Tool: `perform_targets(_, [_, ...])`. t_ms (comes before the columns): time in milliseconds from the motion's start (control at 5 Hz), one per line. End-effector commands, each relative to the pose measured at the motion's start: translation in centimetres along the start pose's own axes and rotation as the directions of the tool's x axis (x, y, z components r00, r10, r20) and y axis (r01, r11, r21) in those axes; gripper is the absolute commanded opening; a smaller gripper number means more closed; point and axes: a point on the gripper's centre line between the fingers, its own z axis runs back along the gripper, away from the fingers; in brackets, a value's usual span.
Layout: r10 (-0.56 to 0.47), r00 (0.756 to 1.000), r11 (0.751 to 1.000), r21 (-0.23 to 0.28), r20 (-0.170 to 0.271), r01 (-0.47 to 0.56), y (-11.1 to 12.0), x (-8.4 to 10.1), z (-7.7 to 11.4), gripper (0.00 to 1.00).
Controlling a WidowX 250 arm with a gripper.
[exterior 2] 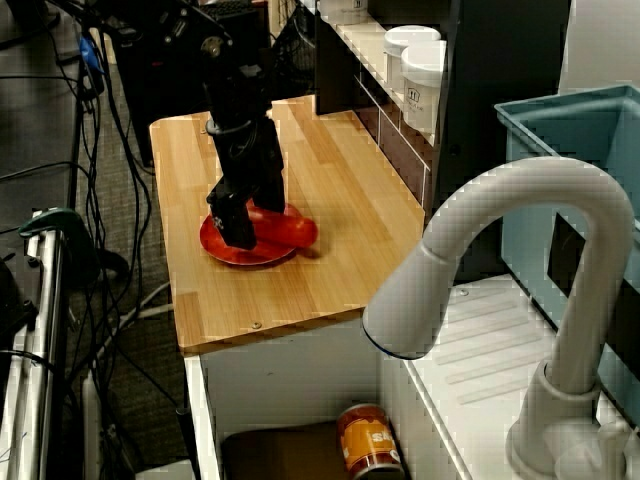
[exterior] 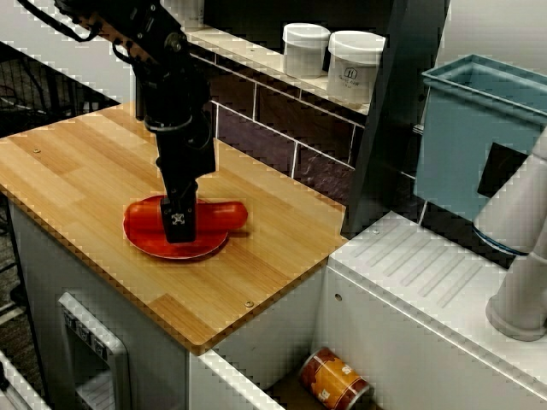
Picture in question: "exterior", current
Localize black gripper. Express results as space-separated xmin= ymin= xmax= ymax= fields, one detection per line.
xmin=147 ymin=113 xmax=217 ymax=245

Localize red round plate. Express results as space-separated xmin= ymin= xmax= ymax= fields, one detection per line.
xmin=122 ymin=195 xmax=231 ymax=261

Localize red toy sausage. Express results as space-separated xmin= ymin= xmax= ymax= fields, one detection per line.
xmin=126 ymin=199 xmax=250 ymax=235

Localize narrow black upright panel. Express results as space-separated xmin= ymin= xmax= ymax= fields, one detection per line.
xmin=135 ymin=72 xmax=149 ymax=123

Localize white toy kitchen cabinet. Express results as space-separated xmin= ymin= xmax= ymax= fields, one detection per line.
xmin=8 ymin=200 xmax=330 ymax=410

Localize dark tile backsplash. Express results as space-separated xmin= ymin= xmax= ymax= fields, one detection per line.
xmin=187 ymin=42 xmax=368 ymax=206

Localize white appliance front panel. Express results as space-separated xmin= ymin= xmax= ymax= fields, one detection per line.
xmin=57 ymin=292 xmax=132 ymax=410

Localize white kitchen shelf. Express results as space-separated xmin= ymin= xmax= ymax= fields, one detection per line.
xmin=170 ymin=10 xmax=373 ymax=116

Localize white labelled container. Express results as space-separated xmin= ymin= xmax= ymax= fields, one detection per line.
xmin=170 ymin=0 xmax=205 ymax=22

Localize plain white jar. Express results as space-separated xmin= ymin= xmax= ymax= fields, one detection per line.
xmin=282 ymin=22 xmax=332 ymax=79

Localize orange soup can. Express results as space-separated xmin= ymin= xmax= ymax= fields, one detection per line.
xmin=297 ymin=346 xmax=371 ymax=410

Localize white jar with logo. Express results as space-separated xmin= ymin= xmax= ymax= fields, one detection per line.
xmin=326 ymin=30 xmax=386 ymax=106

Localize wide black upright panel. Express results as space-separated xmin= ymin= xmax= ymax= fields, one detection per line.
xmin=340 ymin=0 xmax=452 ymax=240

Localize white toy sink unit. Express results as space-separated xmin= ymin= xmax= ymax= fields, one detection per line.
xmin=190 ymin=211 xmax=547 ymax=410

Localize teal plastic bin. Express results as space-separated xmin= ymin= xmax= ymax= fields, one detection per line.
xmin=415 ymin=53 xmax=547 ymax=223

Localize silver aluminium frame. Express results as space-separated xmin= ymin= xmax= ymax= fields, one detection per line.
xmin=0 ymin=349 xmax=52 ymax=410

